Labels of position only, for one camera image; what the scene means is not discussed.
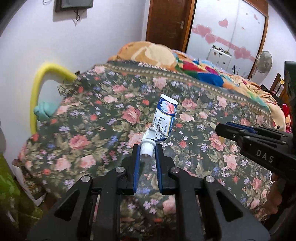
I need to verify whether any dark floral bedspread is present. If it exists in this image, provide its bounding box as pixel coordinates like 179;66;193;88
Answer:
18;60;278;235

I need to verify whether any white box with holes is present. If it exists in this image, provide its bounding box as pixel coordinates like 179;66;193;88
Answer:
207;45;232;70

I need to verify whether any wooden chair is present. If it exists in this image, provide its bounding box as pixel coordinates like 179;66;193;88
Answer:
270;73;285;98

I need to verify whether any green patterned bag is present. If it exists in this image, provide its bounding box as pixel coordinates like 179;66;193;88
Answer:
1;155;43;235

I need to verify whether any brown wooden door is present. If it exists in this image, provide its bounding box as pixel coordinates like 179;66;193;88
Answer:
145;0;196;52

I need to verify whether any wardrobe with pink hearts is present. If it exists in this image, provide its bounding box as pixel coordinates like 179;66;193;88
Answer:
186;1;268;77

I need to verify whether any white blue toothpaste tube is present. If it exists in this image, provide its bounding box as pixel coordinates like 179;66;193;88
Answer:
140;93;178;162

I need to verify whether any teal cloth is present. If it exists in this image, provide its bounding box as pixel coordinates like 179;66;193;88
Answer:
33;101;58;122

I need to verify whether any white electric fan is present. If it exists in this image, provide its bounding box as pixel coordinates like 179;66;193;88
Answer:
251;51;273;79

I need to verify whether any wall mounted dark frame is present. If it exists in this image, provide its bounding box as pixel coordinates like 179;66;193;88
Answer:
55;0;93;13

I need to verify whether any white paper bag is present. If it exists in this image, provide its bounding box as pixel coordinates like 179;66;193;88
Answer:
11;159;46;206

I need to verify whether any yellow foam tube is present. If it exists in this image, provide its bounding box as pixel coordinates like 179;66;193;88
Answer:
29;62;77;135

